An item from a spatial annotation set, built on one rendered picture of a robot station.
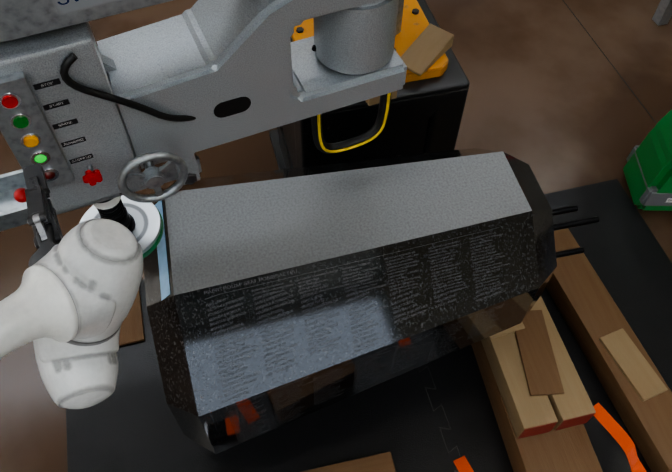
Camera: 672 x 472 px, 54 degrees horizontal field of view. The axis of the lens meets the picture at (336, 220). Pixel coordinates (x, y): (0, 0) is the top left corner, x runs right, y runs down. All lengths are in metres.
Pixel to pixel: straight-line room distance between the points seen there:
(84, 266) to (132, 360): 1.78
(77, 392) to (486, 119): 2.64
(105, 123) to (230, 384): 0.78
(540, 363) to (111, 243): 1.74
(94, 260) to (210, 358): 1.00
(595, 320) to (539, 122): 1.12
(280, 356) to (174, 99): 0.75
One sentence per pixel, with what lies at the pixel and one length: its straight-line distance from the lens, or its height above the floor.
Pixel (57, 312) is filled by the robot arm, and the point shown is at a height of 1.61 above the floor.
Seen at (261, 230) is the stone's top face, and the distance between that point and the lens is 1.81.
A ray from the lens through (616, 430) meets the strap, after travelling 2.38.
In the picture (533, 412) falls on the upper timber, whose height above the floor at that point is 0.25.
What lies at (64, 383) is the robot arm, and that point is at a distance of 0.97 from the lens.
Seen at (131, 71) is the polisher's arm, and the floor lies 1.39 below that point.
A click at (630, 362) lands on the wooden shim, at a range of 2.58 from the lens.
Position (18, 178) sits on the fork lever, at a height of 1.10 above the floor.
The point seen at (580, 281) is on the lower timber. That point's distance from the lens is 2.70.
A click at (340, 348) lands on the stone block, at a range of 1.82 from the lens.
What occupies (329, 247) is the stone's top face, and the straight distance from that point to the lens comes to 1.77.
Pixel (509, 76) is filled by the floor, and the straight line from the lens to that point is 3.55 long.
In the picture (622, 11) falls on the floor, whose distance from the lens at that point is 4.16.
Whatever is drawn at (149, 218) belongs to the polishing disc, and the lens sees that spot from 1.81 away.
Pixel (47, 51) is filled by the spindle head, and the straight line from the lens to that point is 1.28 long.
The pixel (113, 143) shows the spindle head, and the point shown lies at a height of 1.28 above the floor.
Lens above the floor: 2.31
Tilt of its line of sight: 55 degrees down
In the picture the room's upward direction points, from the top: 1 degrees clockwise
